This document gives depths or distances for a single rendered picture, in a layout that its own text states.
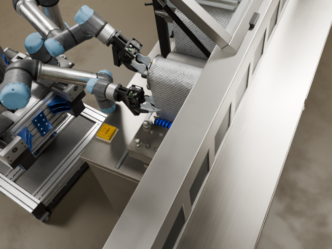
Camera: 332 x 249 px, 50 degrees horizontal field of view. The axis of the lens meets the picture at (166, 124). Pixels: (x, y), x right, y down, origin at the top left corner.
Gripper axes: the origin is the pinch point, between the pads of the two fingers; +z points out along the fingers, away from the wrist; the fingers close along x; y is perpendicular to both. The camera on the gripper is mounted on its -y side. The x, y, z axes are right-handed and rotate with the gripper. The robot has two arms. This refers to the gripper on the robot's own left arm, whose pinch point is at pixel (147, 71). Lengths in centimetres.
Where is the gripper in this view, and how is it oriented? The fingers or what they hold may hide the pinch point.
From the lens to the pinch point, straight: 150.4
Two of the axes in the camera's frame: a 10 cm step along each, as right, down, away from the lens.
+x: 4.3, -7.6, 4.8
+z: 7.6, 5.9, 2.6
